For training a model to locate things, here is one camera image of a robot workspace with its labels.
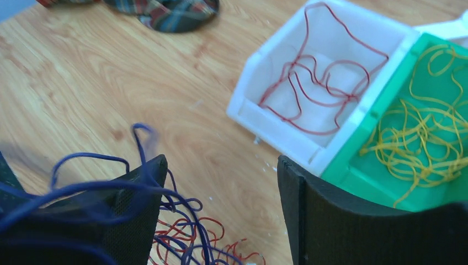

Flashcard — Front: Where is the red wire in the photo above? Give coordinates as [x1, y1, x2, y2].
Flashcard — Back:
[257, 2, 390, 136]

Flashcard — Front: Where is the green plastic bin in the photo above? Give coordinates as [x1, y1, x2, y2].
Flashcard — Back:
[321, 33, 467, 211]

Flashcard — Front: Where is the yellow wire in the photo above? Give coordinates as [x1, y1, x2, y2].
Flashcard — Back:
[359, 44, 468, 209]

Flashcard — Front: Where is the coloured wire bundle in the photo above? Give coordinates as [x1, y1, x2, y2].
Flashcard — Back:
[0, 123, 267, 265]

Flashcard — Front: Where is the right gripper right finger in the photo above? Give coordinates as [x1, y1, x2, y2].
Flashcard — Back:
[277, 155, 467, 264]

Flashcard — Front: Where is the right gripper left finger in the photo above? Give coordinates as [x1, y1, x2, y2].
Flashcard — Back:
[0, 153, 169, 265]

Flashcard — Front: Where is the plaid flannel shirt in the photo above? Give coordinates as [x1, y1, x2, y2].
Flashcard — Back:
[34, 0, 221, 34]

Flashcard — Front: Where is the white plastic bin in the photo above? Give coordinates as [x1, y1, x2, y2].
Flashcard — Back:
[227, 1, 419, 176]

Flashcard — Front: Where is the metal clothes rack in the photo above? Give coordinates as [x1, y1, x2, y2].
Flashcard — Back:
[414, 10, 467, 48]

